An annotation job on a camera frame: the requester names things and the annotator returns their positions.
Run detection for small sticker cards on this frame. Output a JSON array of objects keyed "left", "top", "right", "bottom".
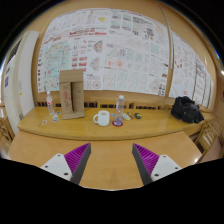
[{"left": 41, "top": 111, "right": 61, "bottom": 125}]

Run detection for white door panel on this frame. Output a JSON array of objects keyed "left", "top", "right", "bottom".
[{"left": 3, "top": 31, "right": 39, "bottom": 133}]

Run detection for black bag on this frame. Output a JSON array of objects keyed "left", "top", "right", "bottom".
[{"left": 171, "top": 96, "right": 204, "bottom": 124}]

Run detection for brown cardboard stand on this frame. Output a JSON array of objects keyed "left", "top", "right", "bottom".
[{"left": 59, "top": 69, "right": 84, "bottom": 119}]

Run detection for white ceramic mug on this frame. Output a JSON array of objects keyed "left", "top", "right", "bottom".
[{"left": 93, "top": 110, "right": 110, "bottom": 127}]

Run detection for small dark object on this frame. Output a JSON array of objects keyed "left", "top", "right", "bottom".
[{"left": 135, "top": 113, "right": 142, "bottom": 119}]

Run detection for white remote-like object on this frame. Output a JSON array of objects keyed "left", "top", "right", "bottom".
[{"left": 123, "top": 113, "right": 131, "bottom": 120}]

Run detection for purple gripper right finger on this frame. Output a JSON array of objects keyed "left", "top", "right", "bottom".
[{"left": 132, "top": 144, "right": 181, "bottom": 185}]

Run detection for right wall poster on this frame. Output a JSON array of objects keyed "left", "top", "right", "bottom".
[{"left": 169, "top": 33, "right": 214, "bottom": 108}]

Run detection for round red coaster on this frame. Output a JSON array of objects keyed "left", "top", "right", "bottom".
[{"left": 112, "top": 121, "right": 123, "bottom": 127}]

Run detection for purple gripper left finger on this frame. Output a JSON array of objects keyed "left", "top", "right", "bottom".
[{"left": 41, "top": 143, "right": 91, "bottom": 184}]

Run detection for clear plastic water bottle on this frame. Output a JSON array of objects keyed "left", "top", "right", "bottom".
[{"left": 114, "top": 95, "right": 124, "bottom": 122}]

